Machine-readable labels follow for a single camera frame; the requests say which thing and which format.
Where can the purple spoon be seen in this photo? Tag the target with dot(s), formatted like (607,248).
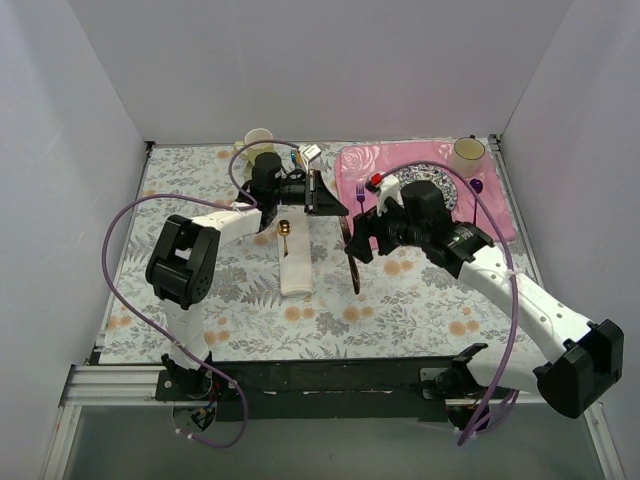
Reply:
(478,186)

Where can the pink floral placemat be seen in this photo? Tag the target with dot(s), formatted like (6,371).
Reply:
(357,163)

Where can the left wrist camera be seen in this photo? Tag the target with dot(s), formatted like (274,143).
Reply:
(309,152)

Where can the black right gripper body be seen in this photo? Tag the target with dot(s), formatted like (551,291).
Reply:
(372,230)

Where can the white cloth napkin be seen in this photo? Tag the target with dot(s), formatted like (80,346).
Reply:
(296,269)

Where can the yellow green mug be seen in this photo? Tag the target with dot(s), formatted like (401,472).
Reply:
(257,141)

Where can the cream enamel mug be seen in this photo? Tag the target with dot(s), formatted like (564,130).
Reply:
(467,156)

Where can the purple fork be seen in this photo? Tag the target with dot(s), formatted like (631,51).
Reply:
(360,195)

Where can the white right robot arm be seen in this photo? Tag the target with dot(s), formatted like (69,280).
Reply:
(583,358)

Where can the blue floral plate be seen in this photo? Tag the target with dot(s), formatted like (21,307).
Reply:
(430,184)

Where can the rose gold knife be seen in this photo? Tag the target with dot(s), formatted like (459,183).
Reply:
(351,261)

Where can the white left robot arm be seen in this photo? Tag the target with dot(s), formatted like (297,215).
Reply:
(182,264)

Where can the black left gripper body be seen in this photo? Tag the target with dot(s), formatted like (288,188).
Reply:
(310,192)

